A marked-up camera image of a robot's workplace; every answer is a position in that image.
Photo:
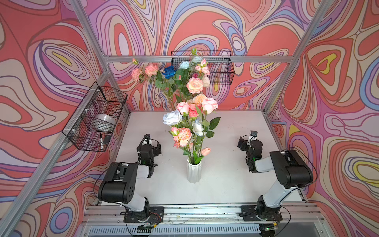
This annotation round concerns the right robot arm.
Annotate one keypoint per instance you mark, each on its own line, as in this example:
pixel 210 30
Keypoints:
pixel 291 173

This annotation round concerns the white rose flower stem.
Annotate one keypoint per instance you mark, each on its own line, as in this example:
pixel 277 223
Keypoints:
pixel 173 118

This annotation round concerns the white pale-blue flower stem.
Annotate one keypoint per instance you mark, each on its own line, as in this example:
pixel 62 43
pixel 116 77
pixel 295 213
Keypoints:
pixel 188 66

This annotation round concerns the bunch of artificial flowers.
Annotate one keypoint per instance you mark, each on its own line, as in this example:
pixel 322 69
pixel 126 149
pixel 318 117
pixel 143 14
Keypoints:
pixel 208 106

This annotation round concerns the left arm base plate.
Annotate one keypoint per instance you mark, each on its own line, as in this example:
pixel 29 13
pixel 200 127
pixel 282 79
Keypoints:
pixel 152 215

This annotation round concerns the red rose flower stem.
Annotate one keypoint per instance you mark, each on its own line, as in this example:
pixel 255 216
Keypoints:
pixel 193 111

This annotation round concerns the black wire basket back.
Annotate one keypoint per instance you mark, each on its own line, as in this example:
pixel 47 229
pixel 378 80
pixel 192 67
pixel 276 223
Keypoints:
pixel 217 64

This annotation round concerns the pale blue-white rose stem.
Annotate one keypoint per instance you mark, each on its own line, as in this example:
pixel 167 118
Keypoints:
pixel 199 132

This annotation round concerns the pink carnation flower stem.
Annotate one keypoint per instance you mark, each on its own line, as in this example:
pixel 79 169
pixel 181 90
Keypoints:
pixel 154 76

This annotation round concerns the black wire basket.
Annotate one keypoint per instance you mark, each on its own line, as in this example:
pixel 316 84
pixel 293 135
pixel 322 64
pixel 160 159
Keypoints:
pixel 217 64
pixel 93 129

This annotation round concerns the black marker in basket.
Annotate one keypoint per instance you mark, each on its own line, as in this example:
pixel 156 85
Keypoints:
pixel 101 142

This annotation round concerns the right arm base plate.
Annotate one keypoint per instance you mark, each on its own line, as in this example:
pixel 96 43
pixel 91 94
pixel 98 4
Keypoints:
pixel 254 213

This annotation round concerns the white ribbed vase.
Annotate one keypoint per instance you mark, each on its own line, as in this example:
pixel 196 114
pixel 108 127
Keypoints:
pixel 193 172

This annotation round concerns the pink peach rose stem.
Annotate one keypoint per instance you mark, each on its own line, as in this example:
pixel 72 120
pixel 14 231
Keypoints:
pixel 196 85

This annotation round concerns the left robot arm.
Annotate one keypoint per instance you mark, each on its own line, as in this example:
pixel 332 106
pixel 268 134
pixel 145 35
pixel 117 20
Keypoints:
pixel 119 183

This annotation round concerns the blue rose flower stem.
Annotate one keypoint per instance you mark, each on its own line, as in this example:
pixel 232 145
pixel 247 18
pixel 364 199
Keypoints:
pixel 169 71

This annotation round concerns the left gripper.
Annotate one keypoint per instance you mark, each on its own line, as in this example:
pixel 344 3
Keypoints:
pixel 154 150

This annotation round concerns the peach tulip flower stem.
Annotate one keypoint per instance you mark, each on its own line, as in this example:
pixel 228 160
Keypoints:
pixel 203 153

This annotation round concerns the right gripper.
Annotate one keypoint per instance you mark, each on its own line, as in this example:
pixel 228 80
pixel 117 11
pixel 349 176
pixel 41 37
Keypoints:
pixel 243 142

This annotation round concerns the black wire basket left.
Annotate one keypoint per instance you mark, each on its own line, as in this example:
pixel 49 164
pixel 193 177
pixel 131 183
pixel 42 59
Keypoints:
pixel 93 129

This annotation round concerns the pink spray carnation stem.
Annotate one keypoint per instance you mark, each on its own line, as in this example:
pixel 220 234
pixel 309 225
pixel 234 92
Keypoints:
pixel 182 138

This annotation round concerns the peach rose flower stem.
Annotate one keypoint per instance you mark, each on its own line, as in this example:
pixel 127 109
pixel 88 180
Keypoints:
pixel 198 100

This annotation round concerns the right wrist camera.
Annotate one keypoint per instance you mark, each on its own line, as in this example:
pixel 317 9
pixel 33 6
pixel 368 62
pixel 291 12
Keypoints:
pixel 254 134

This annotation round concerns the small pink rose stem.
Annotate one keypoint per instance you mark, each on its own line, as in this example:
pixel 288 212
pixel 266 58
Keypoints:
pixel 183 108

